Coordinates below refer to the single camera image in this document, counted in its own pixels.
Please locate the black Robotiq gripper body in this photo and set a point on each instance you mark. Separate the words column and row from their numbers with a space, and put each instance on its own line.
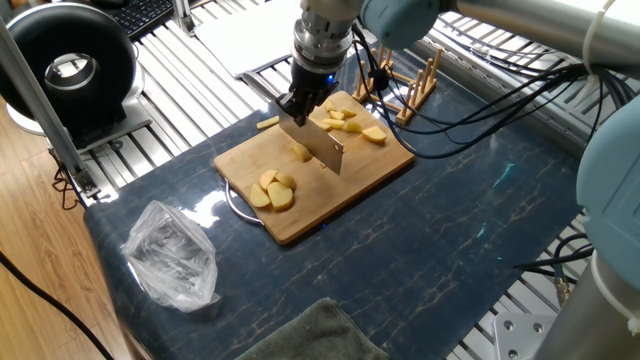
column 312, row 82

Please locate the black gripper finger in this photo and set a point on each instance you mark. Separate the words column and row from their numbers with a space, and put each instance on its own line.
column 297, row 110
column 317, row 100

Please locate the steel cleaver knife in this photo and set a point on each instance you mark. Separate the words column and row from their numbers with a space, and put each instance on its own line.
column 320, row 145

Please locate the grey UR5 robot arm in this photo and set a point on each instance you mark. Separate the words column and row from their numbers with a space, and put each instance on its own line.
column 525, row 25

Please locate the small cut potato piece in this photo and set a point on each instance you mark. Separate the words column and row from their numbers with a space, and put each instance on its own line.
column 336, row 115
column 348, row 113
column 268, row 122
column 334, row 123
column 352, row 127

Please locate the thin potato slice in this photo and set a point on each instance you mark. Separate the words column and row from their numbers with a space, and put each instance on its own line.
column 323, row 125

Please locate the potato half with skin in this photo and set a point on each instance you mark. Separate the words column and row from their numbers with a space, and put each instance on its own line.
column 301, row 151

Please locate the wooden cutting board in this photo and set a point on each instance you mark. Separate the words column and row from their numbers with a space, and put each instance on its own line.
column 365, row 165

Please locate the white paper pad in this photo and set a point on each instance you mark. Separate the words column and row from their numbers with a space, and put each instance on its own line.
column 240, row 35

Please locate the wooden peg rack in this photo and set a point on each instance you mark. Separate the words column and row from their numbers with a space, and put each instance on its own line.
column 406, row 114

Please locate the dark blue marbled mat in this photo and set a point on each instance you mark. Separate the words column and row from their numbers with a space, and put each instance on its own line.
column 425, row 225

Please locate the black keyboard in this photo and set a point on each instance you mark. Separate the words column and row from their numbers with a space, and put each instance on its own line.
column 142, row 15

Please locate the clear plastic bag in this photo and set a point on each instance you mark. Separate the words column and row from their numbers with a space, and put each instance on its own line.
column 170, row 255

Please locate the grey-green towel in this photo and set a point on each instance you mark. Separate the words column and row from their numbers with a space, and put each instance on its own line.
column 320, row 335

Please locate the perforated aluminium plate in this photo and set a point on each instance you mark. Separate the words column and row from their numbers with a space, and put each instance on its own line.
column 520, row 335

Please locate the short aluminium post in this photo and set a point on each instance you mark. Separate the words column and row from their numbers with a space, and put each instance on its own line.
column 182, row 15

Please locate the slanted aluminium post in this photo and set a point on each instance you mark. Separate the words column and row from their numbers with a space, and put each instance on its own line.
column 40, row 105

